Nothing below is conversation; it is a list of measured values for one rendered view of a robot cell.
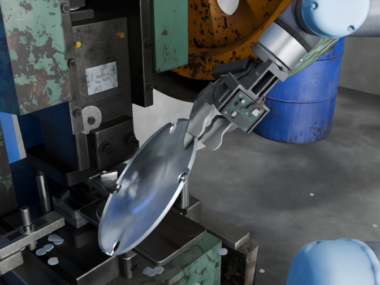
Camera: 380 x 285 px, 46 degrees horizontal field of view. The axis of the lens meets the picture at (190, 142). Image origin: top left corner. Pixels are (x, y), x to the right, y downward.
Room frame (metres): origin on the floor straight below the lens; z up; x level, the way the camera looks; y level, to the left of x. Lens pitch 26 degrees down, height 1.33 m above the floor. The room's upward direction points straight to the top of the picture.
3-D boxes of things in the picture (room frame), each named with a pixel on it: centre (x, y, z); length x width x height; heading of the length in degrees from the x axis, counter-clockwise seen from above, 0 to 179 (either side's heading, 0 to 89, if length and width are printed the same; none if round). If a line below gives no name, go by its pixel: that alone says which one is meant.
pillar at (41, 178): (0.86, 0.33, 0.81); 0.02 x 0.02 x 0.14
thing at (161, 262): (0.76, 0.10, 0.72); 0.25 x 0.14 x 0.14; 48
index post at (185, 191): (0.92, 0.02, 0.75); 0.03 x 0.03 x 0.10; 48
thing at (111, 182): (0.88, 0.23, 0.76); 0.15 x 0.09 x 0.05; 138
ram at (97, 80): (0.85, 0.20, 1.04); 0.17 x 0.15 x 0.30; 48
